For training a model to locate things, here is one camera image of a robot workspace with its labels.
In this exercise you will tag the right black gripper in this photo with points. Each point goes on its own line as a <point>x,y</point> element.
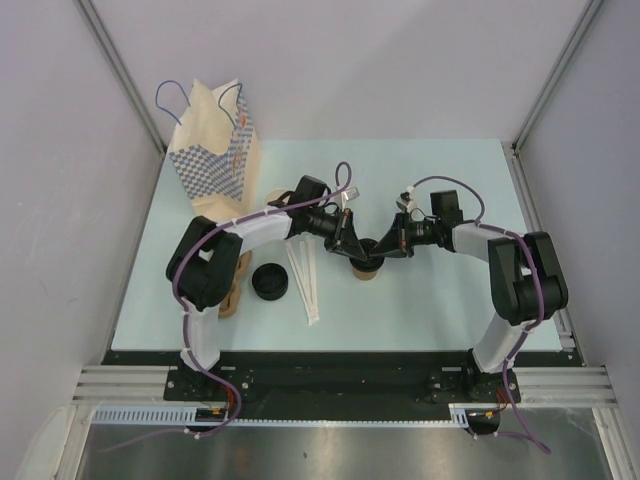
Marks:
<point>398,242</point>

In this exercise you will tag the stack of black lids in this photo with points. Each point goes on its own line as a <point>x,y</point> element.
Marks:
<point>270,281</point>

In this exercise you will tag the brown cardboard cup carrier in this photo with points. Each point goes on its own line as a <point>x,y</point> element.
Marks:
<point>230,303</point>

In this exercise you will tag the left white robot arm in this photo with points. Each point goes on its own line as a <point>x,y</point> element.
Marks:
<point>203,265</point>

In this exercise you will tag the stack of paper cups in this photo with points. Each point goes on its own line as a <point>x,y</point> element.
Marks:
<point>277,195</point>

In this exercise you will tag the brown paper coffee cup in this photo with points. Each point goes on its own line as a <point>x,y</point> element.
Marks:
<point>364,275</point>

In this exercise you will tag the checkered paper takeout bag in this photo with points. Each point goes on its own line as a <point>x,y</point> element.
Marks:
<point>215,151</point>

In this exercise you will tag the wrapped straw right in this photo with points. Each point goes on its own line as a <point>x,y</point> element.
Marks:
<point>310,242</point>

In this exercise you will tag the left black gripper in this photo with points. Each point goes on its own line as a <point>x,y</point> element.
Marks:
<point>344,242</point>

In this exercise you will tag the wrapped straw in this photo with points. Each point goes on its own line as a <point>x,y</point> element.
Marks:
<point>307,280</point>
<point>310,242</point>
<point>296,265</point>

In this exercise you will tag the wrapped straw middle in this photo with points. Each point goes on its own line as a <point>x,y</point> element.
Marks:
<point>307,280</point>

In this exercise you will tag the black cup lid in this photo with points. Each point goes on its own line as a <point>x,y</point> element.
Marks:
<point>372,263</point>

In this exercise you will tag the wrapped straw left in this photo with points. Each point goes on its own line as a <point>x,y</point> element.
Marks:
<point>296,265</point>

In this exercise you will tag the white cable duct rail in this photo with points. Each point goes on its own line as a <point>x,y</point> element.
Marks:
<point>192,418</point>

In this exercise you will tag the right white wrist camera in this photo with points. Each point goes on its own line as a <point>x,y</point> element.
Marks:
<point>405,201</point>

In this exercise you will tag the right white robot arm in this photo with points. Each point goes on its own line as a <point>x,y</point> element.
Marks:
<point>527,284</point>

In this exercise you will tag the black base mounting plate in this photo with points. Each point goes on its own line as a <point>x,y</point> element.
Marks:
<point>391,385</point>

